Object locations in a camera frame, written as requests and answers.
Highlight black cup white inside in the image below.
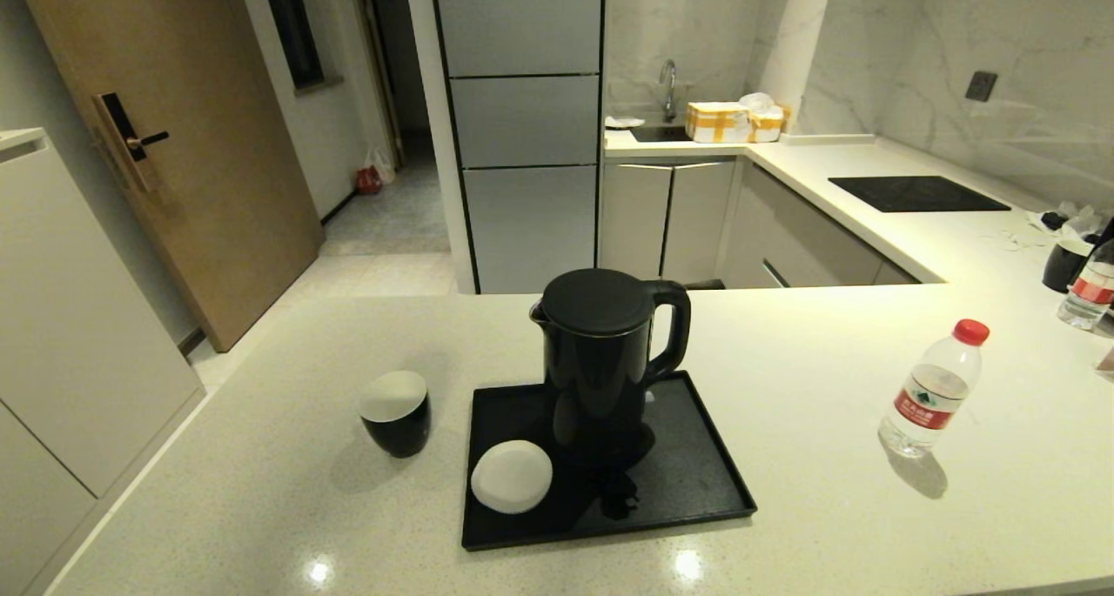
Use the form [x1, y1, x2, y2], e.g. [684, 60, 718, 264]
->
[358, 370, 432, 459]
[1042, 239, 1099, 293]

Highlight clear water bottle red cap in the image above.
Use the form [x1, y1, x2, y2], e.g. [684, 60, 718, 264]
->
[1057, 241, 1114, 331]
[878, 318, 991, 459]

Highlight black electric kettle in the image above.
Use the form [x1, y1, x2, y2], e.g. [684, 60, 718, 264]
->
[529, 268, 693, 471]

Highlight grey panelled refrigerator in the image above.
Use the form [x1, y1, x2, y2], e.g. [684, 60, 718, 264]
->
[426, 0, 607, 296]

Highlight grey lower cabinet door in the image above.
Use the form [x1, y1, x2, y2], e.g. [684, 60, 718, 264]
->
[661, 159, 737, 284]
[601, 161, 675, 284]

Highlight white round saucer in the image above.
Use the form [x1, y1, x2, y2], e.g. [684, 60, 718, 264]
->
[471, 439, 554, 516]

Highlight large box with yellow tape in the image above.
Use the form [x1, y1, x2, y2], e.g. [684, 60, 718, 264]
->
[685, 102, 752, 144]

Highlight chrome sink faucet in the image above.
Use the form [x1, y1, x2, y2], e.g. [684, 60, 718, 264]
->
[659, 58, 680, 124]

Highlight black rectangular serving tray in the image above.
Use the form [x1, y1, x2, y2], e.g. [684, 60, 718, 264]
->
[460, 370, 758, 552]

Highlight grey counter drawer unit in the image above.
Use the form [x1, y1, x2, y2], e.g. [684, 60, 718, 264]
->
[719, 161, 920, 287]

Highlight small box with yellow tape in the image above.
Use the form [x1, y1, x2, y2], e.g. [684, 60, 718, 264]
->
[748, 106, 791, 143]

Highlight dark window panel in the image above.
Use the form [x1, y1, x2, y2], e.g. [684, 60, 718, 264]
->
[258, 0, 325, 90]

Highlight black induction cooktop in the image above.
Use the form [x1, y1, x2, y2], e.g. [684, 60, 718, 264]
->
[828, 176, 1012, 213]

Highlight brown wooden door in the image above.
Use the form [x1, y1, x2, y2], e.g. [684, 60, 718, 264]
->
[10, 0, 325, 353]

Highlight black electronic door lock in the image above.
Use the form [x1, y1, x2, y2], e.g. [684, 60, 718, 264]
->
[92, 92, 170, 193]

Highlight white tall cabinet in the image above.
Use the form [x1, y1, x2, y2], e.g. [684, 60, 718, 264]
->
[0, 128, 207, 596]

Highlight white crumpled tissue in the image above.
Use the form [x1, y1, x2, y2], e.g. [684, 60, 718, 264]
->
[1027, 202, 1106, 242]

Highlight thin white cable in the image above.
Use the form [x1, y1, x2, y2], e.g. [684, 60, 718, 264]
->
[979, 228, 1050, 252]

